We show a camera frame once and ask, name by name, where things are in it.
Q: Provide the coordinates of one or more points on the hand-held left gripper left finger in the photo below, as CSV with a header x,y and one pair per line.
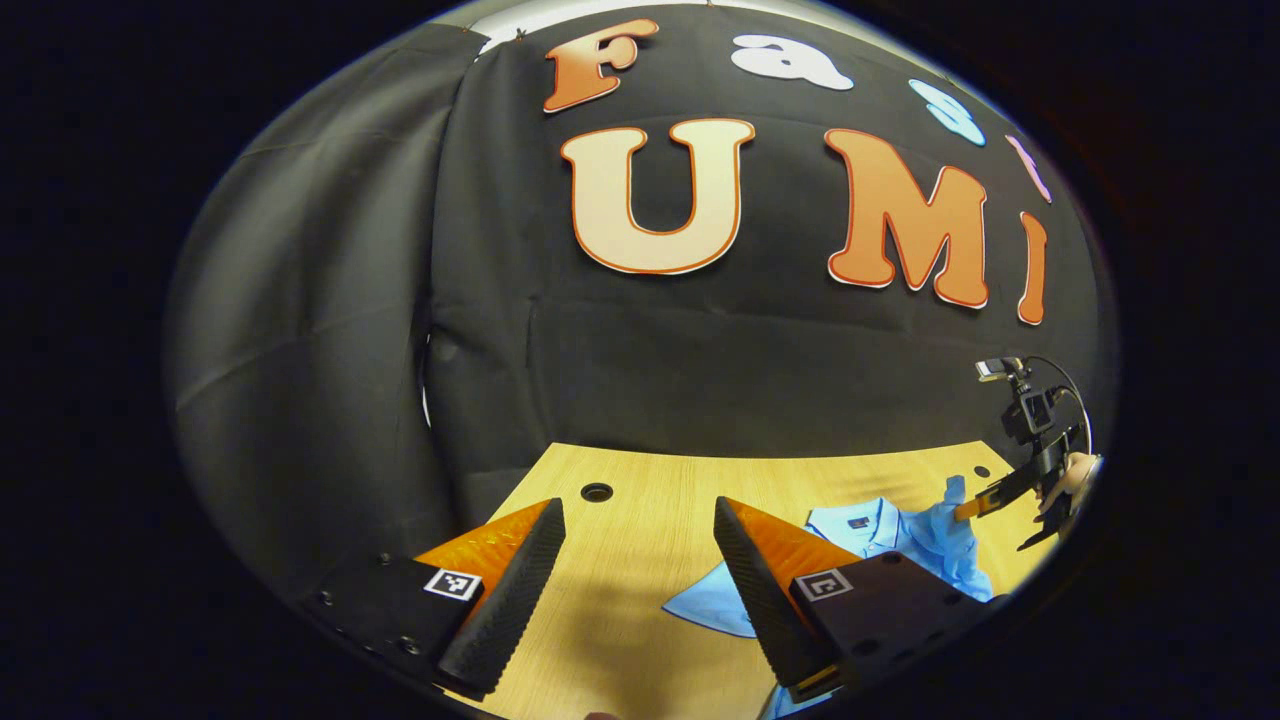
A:
x,y
510,600

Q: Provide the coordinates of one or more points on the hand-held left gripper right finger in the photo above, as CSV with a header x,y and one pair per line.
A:
x,y
760,600

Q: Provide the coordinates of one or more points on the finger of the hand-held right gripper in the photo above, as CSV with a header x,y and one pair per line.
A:
x,y
985,500

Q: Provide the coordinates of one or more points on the light blue T-shirt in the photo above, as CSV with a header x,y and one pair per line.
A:
x,y
905,530

